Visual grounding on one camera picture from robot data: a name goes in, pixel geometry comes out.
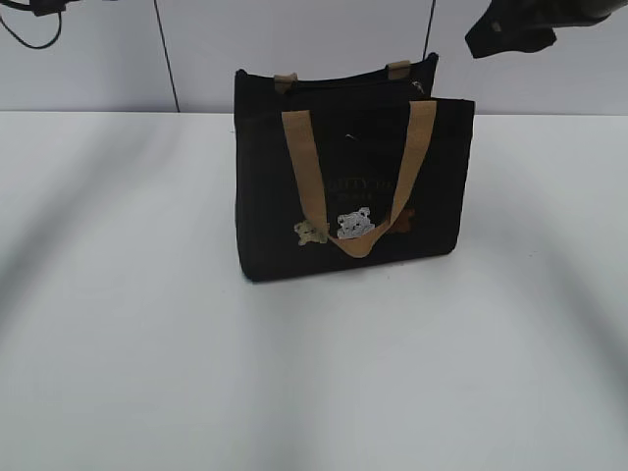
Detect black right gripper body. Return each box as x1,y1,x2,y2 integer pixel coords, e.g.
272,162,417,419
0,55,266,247
465,0,627,59

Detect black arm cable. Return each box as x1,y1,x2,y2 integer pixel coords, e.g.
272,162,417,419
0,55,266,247
0,0,75,50

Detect black tote bag tan handles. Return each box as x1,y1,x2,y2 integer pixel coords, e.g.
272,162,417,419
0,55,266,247
235,53,475,282

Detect silver zipper pull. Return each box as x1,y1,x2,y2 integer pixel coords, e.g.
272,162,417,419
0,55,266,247
411,80,426,95

